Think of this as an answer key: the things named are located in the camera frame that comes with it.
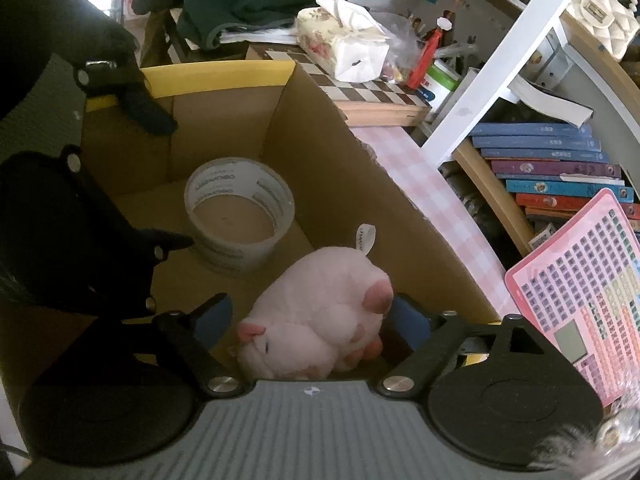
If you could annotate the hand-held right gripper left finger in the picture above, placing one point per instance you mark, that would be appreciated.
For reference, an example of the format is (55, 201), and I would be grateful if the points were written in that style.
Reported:
(216, 316)

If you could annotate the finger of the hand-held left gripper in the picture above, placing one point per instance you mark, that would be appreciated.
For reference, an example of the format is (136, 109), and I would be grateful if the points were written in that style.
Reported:
(165, 244)
(145, 107)

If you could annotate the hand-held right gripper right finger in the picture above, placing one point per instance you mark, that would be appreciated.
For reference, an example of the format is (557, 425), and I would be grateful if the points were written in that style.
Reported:
(409, 325)

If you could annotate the clear tape roll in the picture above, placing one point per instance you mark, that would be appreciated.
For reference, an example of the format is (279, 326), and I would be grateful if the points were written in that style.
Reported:
(235, 260)

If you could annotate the pink plush toy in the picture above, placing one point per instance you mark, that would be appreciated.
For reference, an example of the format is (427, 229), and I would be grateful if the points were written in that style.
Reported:
(320, 300)

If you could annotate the cardboard box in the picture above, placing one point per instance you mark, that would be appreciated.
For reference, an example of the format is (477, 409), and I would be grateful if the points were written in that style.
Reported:
(350, 185)

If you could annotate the dark wooden chair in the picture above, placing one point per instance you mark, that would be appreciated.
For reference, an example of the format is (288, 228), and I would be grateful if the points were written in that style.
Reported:
(165, 35)

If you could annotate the pink checked tablecloth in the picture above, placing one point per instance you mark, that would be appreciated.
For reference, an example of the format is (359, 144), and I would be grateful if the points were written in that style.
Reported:
(435, 195)

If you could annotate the white papers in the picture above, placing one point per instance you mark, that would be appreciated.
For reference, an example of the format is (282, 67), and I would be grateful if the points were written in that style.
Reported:
(260, 36)

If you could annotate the dark green clothing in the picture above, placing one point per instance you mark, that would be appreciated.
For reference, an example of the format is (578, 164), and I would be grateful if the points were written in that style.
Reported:
(250, 5)

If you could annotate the wooden bookshelf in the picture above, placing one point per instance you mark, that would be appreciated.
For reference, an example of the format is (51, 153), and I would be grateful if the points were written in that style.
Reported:
(495, 195)

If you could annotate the pink toy keyboard tablet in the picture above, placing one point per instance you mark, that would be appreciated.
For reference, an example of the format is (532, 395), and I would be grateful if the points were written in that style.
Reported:
(575, 285)

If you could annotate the grey fluffy trinket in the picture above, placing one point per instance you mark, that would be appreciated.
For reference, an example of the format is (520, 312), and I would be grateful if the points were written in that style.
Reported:
(565, 442)

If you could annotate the stack of books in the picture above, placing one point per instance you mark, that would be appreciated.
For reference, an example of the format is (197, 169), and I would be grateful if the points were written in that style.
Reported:
(550, 170)

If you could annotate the floral tissue pack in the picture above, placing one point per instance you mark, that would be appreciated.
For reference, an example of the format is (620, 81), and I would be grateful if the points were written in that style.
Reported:
(350, 55)

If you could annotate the wooden checkerboard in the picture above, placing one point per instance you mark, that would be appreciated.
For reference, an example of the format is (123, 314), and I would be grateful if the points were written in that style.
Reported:
(370, 95)

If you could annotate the green white can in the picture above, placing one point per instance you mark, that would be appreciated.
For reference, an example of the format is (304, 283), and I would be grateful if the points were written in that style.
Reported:
(440, 82)

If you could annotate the white open book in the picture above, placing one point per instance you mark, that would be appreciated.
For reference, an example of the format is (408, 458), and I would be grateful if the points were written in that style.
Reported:
(550, 102)

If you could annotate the clear plastic bag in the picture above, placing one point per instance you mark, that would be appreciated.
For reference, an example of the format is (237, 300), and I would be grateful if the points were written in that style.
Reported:
(400, 35)

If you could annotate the white quilted handbag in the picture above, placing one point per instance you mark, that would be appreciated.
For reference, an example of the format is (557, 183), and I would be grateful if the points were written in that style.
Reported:
(600, 10)

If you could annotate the white shelf frame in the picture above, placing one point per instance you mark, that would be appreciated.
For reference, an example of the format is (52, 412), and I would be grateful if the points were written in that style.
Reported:
(510, 55)

